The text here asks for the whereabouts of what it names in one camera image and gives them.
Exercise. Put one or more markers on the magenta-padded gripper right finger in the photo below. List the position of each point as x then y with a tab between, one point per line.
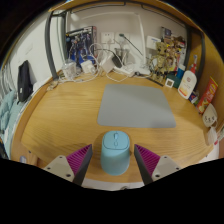
148	160

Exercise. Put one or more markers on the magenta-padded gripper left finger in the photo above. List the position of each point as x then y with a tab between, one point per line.
78	160

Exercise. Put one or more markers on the light blue computer mouse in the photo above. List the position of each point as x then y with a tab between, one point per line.
115	156

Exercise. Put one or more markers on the grey mouse pad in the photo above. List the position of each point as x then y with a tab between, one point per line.
136	106

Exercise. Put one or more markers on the white mug with face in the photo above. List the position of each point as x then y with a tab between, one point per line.
210	116

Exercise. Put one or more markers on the small white square clock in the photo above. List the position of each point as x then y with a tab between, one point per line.
169	82

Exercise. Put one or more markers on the dark green round container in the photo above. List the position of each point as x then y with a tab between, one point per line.
176	81

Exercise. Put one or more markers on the teal bedding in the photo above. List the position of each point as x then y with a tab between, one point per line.
6	116

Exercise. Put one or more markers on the white lotion pump bottle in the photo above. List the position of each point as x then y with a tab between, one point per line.
187	85

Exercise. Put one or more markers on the red yellow snack can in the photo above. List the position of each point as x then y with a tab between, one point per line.
207	95

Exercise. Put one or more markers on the white desk lamp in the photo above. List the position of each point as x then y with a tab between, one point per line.
140	69

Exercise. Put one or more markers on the clear plastic jar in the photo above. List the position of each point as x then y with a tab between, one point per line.
69	69

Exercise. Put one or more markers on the blue bottle with white cap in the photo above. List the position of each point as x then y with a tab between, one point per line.
180	73

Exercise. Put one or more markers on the white power strip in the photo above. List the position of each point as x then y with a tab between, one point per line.
124	70

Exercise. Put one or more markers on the small white charger block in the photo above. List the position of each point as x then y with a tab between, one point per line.
87	66

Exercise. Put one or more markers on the brown tree creature figurine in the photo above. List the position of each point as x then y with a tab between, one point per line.
160	61

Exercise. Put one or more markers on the large white charger block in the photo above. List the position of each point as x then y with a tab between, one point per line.
107	64

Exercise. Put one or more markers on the metal cup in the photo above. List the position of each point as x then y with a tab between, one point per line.
121	55

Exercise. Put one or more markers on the dark bottle with white nozzle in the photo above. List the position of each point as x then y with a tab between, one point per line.
194	61

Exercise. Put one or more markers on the blue robot model kit box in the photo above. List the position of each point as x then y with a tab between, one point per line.
81	45

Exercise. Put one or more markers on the colourful printed boxes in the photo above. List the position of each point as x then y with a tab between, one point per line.
176	45

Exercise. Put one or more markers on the dark grey metal frame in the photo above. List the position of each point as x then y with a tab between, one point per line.
50	50

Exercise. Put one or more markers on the white wall-mounted box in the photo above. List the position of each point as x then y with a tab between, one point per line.
153	42

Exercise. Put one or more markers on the white wall socket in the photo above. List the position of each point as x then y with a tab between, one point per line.
107	37
121	37

